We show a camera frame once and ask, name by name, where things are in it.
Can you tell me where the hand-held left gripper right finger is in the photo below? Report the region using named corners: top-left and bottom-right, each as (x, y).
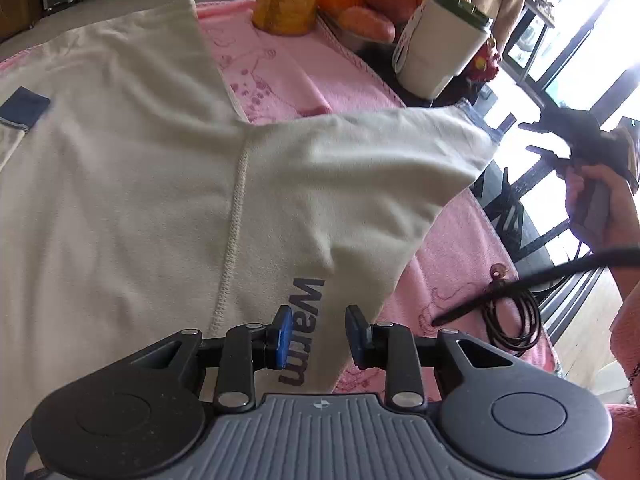
top-left (345, 304), bottom-right (522, 409)

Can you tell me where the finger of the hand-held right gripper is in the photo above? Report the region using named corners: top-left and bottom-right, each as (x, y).
top-left (518, 110), bottom-right (553, 136)
top-left (525, 144), bottom-right (575, 177)

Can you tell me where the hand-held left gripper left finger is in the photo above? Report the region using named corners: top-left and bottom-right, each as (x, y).
top-left (128, 305), bottom-right (294, 409)

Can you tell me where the cream long-sleeve shirt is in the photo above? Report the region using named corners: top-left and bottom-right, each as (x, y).
top-left (0, 0), bottom-right (497, 476)

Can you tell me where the person's right forearm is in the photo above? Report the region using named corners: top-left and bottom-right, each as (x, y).
top-left (606, 246), bottom-right (640, 317)

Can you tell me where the person's right hand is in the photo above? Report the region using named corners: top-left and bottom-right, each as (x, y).
top-left (564, 162), bottom-right (640, 264)

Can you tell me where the white cup with green lid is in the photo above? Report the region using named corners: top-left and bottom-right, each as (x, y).
top-left (391, 0), bottom-right (494, 101)

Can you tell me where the person's pink clothing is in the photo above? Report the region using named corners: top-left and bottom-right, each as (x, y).
top-left (598, 296), bottom-right (640, 480)

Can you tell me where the pink printed blanket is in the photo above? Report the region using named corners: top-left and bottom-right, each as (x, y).
top-left (0, 0), bottom-right (565, 395)

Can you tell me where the black metal chair frame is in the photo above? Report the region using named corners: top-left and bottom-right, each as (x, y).
top-left (472, 110), bottom-right (606, 321)

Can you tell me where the thick black cable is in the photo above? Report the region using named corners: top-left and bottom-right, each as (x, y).
top-left (432, 247), bottom-right (640, 327)

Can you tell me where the coiled dark cable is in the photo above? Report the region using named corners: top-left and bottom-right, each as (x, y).
top-left (481, 263), bottom-right (544, 358)

